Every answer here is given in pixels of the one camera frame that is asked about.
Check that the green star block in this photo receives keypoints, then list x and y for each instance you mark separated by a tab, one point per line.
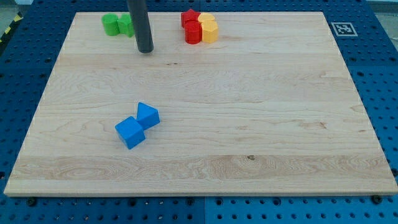
125	25

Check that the red star block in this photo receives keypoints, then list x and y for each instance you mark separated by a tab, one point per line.
189	15

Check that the yellow half-round block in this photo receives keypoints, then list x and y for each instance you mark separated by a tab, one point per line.
205	16

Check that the black bolt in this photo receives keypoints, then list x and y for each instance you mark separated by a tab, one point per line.
376	199
31	201

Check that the blue triangle block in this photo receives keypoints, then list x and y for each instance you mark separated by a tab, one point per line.
147	116

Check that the black bolt front left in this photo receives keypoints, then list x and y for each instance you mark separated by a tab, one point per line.
31	201

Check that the blue cube block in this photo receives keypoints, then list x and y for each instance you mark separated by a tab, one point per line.
130	132

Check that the black bolt front right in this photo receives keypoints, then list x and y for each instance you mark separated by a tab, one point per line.
376	199

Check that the light wooden board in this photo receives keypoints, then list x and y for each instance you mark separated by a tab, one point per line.
269	109

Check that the green cylinder block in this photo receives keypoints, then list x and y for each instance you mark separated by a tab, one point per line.
110	24

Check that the yellow hexagon block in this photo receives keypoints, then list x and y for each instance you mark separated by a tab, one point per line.
209	31

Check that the white fiducial marker tag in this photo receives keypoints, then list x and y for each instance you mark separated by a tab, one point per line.
344	29

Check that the red cylinder block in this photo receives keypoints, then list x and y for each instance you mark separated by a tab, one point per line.
193	32

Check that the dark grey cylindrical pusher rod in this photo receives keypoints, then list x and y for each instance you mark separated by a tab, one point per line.
141	24

